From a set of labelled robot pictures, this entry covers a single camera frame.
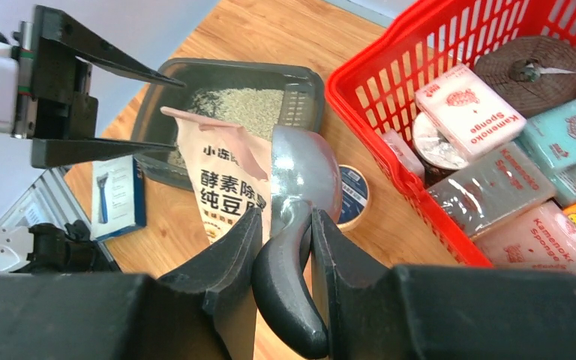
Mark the yellow tape roll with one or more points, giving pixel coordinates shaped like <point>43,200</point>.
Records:
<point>356,198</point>

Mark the white Kamenoko sponge pack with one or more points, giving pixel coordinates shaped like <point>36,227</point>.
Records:
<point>468,112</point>

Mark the brown twine roll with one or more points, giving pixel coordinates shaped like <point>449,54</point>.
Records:
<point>533,74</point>

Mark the silver metal scoop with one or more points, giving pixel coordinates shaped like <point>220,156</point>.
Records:
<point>305,176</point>

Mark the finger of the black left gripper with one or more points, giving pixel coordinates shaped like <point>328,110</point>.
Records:
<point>80,41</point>
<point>50,153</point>

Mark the grey litter box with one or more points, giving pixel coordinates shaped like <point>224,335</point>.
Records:
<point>257,96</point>

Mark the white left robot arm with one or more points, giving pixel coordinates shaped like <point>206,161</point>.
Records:
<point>41,247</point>

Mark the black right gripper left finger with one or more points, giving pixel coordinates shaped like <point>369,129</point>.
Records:
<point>218,317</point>

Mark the blue razor box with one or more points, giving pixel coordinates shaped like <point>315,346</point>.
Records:
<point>118,202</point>

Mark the grey sponge pack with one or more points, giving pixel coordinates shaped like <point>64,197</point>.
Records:
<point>493,190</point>

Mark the teal sponge pack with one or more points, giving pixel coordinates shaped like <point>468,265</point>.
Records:
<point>549,139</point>

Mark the pink cat litter bag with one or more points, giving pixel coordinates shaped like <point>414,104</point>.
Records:
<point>229,170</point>

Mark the pink sponge pack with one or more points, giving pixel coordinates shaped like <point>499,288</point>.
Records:
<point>542,238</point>

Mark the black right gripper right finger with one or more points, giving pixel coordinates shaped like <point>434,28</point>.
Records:
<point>353,295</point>

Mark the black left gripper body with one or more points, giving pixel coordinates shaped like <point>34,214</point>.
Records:
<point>55,71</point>

